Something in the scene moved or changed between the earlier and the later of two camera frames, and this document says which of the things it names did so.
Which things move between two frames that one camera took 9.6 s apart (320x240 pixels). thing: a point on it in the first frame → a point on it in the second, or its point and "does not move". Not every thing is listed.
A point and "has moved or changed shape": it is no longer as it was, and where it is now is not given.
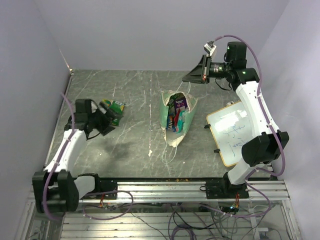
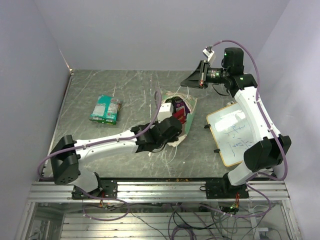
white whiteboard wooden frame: [231, 129] does not move
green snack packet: [117, 107] has moved or changed shape
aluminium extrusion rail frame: [167, 210] does not move
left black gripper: [106, 127] → [174, 139]
